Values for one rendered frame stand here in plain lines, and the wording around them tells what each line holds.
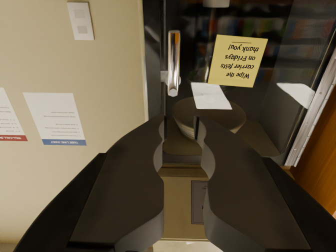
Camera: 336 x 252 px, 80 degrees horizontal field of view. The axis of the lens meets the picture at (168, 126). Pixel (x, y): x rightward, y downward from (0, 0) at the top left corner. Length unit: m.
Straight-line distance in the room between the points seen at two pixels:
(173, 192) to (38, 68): 0.72
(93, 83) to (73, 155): 0.42
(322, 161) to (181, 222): 0.32
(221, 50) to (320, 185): 0.36
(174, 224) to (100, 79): 0.61
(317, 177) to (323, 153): 0.06
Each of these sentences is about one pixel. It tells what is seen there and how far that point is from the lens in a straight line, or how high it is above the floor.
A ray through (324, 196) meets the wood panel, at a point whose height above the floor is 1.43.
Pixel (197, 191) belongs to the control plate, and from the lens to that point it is 0.46.
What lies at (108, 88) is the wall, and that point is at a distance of 0.87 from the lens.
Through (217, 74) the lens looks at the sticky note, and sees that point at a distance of 0.35.
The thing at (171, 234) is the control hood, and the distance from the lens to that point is 0.47.
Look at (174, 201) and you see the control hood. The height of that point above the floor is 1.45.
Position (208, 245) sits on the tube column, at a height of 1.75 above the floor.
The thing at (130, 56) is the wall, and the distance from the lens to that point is 0.80.
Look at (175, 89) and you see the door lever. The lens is 0.29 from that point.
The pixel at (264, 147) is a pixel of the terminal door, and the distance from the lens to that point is 0.45.
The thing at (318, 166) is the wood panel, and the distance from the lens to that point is 0.55.
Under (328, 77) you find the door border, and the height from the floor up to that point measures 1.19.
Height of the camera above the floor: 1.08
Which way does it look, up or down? 33 degrees up
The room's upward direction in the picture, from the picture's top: 179 degrees counter-clockwise
